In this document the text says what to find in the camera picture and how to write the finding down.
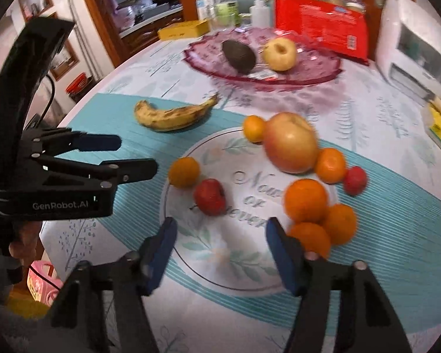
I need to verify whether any person's left forearm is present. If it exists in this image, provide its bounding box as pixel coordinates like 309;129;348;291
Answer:
0;298;59;353

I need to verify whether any small tangerine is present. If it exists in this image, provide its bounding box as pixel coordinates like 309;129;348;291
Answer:
243;115;268;143
315;148;348;184
168;156;201;188

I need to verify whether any spotted yellow banana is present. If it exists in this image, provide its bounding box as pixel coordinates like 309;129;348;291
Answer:
134;93;220;133

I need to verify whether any white plastic bottle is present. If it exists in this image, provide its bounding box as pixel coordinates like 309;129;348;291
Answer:
250;0;272;28

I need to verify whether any black cable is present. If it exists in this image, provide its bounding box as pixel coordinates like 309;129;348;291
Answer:
33;74;56;126

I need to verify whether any red bucket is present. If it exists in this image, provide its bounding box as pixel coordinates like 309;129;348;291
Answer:
65;73;92;94

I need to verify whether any yellow apple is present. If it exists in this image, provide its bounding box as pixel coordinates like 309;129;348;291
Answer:
262;37;298;72

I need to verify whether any wooden kitchen cabinet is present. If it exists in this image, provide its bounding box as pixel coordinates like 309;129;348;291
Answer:
119;7;184;56

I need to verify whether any small red fruit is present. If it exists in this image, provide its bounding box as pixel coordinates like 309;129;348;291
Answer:
343;166;368;196
193;179;227;217

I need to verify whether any white countertop appliance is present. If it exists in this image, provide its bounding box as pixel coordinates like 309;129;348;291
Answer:
375;0;441;101

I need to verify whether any wooden doorway frame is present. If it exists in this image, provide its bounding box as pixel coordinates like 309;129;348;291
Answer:
75;0;206;70

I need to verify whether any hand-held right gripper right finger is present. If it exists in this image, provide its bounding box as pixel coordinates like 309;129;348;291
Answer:
265;217;414;353

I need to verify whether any person's left hand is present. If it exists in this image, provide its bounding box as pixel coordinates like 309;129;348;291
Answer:
0;219;43;269

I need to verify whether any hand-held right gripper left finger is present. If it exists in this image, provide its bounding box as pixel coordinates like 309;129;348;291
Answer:
46;217;179;353

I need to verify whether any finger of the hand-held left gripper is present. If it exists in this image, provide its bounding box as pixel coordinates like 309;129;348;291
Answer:
31;154;158;191
22;128;123;162

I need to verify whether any large orange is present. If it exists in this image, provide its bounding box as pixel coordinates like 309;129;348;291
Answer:
284;178;329;224

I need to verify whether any yellow box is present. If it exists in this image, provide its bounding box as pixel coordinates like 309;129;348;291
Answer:
157;19;211;41

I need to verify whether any red cardboard package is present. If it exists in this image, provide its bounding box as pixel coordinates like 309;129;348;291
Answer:
274;0;370;63

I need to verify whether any dark avocado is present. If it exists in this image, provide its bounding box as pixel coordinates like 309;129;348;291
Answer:
221;39;258;75

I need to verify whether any white and blue carton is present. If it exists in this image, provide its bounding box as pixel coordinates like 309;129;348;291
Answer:
196;0;216;23

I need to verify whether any clear bottle with green label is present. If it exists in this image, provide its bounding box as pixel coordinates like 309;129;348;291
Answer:
215;0;241;30

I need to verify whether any pink glass plate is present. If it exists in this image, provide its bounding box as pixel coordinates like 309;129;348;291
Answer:
184;26;343;91

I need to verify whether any large red-yellow apple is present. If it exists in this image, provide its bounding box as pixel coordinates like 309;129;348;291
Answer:
263;112;320;174

